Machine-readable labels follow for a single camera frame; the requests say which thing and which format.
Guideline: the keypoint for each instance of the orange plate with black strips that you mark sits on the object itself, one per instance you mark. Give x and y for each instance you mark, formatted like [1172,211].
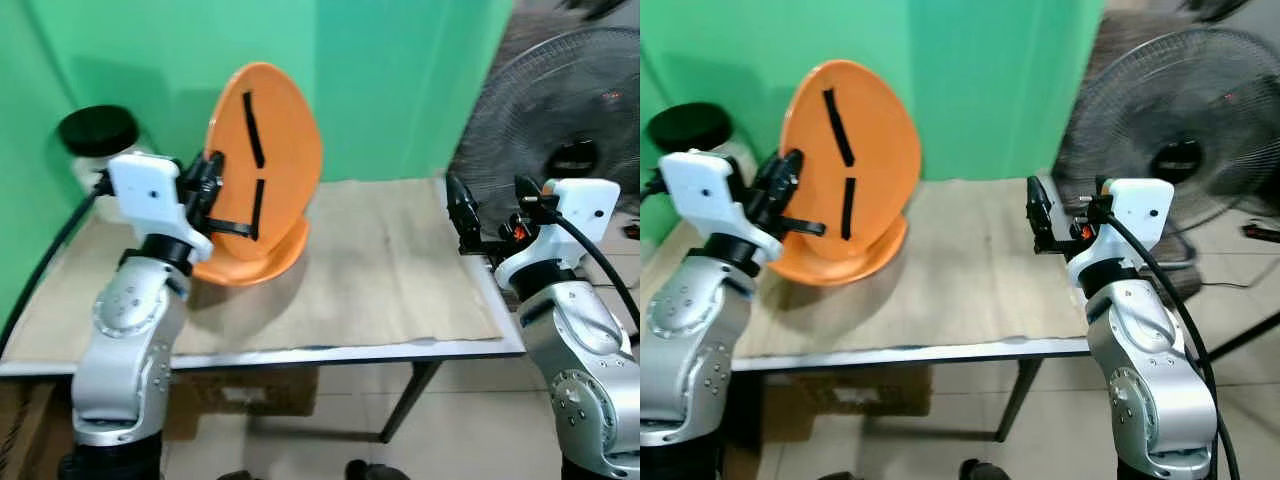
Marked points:
[285,140]
[885,140]

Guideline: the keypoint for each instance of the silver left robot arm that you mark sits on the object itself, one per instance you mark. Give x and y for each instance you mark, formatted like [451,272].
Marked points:
[690,350]
[125,350]

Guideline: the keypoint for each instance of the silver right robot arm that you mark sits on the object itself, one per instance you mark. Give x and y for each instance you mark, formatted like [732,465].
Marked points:
[1150,370]
[585,360]

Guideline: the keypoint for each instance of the plain orange plate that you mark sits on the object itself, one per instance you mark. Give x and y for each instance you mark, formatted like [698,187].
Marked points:
[860,265]
[270,265]

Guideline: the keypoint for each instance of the black electric fan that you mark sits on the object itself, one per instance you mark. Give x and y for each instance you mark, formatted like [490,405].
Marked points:
[1170,100]
[560,110]

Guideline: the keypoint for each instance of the brown table mat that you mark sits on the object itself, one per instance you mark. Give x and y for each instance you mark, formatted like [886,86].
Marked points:
[400,270]

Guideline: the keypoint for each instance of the white jar with black lid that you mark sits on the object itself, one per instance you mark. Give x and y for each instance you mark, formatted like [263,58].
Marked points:
[690,125]
[98,135]

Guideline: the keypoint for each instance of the brown cardboard box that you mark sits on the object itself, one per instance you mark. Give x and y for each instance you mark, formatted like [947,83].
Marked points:
[30,430]
[850,390]
[245,395]

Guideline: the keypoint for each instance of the black power strip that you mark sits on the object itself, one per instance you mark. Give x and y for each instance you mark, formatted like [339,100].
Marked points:
[1262,232]

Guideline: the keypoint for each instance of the black left robot foot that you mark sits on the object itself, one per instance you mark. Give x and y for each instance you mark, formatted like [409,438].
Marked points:
[233,475]
[832,476]

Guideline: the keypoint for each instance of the black robot foot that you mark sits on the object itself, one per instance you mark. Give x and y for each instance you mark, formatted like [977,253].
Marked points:
[233,475]
[370,471]
[985,471]
[832,476]

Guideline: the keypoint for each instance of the black right robot foot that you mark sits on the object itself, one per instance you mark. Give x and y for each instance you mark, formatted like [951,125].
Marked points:
[370,471]
[985,471]

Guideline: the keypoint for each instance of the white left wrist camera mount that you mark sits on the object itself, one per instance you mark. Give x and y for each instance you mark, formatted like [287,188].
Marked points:
[150,195]
[705,190]

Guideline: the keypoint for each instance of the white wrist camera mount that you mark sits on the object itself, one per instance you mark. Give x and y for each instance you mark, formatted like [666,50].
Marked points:
[150,195]
[585,205]
[1145,205]
[705,190]

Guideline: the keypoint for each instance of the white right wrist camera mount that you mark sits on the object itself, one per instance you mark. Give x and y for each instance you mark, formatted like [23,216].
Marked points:
[1145,205]
[585,205]

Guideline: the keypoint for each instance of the metal frame table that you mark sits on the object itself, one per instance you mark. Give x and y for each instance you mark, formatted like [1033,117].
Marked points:
[1040,348]
[470,348]

